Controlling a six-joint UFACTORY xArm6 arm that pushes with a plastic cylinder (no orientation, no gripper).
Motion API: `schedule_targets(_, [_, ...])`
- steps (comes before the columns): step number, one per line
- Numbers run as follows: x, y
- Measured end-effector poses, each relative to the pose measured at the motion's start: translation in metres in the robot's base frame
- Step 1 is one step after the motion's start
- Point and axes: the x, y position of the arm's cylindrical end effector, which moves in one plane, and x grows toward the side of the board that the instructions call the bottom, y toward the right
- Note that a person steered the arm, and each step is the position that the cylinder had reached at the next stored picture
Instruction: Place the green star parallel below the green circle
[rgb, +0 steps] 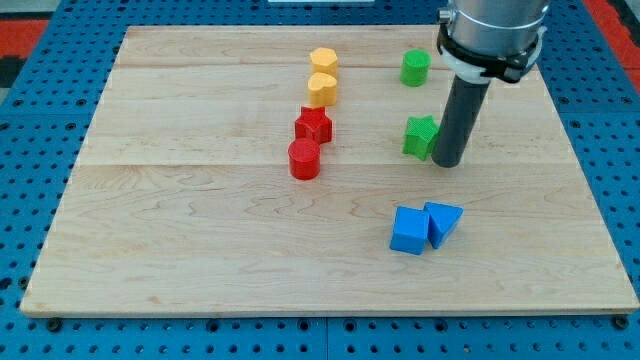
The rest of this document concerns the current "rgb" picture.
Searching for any yellow hexagon block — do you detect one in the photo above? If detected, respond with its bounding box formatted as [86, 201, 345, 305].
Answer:
[309, 47, 338, 78]

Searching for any red star block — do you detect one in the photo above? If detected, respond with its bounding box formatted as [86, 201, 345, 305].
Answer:
[294, 106, 333, 144]

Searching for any green cylinder block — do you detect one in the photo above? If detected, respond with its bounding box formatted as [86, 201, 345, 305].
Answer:
[400, 49, 431, 87]

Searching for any black and white clamp ring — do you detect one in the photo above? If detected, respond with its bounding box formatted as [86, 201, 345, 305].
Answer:
[436, 22, 547, 85]

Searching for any blue triangular prism block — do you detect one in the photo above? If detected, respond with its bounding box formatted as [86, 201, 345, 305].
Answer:
[424, 202, 464, 249]

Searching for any yellow heart block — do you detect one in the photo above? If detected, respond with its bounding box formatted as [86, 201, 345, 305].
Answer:
[307, 72, 337, 108]

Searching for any blue cube block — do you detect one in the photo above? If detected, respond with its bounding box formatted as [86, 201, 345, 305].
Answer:
[389, 206, 429, 255]

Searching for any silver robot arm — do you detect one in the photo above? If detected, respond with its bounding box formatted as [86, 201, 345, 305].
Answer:
[437, 0, 550, 57]

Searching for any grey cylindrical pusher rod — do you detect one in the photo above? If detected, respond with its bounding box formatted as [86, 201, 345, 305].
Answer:
[432, 76, 489, 168]

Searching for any red cylinder block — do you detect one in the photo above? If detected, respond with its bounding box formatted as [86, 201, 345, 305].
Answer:
[288, 138, 321, 180]

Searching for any green star block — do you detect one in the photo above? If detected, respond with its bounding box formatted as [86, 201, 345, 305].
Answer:
[402, 115, 439, 161]

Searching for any light wooden board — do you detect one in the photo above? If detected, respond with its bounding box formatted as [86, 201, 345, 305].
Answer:
[21, 25, 639, 318]

